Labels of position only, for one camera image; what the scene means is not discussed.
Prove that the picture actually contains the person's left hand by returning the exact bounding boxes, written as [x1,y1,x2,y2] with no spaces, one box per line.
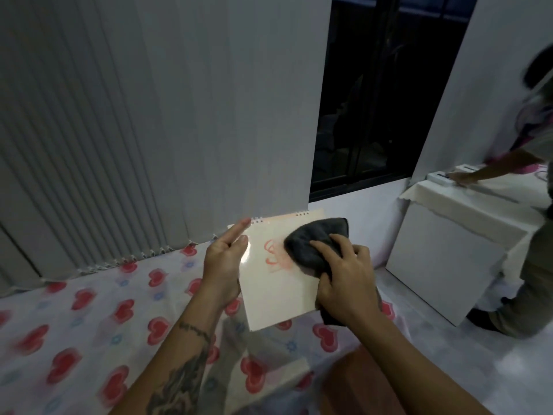
[202,218,251,316]

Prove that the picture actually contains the person's right hand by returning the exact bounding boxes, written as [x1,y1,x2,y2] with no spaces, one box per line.
[309,233,383,327]

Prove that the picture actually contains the cream spiral desk calendar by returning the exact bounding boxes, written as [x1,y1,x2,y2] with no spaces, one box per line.
[228,207,334,333]

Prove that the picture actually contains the dark grey cloth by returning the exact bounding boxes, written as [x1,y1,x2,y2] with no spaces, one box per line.
[283,217,351,327]

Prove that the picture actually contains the person's left forearm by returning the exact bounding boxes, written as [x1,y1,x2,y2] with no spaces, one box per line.
[112,293,236,415]

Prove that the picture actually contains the person's right forearm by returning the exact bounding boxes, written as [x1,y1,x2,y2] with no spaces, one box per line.
[345,311,493,415]

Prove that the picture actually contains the white cabinet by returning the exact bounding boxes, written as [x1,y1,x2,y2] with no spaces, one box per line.
[385,198,510,327]

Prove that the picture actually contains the brown round stool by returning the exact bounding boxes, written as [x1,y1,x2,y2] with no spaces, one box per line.
[319,345,392,415]

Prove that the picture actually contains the heart print cloth covered table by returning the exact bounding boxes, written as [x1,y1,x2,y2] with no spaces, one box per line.
[0,242,411,415]

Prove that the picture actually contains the cream cloth cover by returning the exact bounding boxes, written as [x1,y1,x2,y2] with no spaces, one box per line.
[399,166,550,281]

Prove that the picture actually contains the grey vertical blinds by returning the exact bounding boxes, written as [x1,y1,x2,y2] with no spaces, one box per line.
[0,0,334,299]

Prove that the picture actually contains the black framed window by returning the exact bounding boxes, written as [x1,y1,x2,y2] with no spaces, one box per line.
[309,0,478,203]

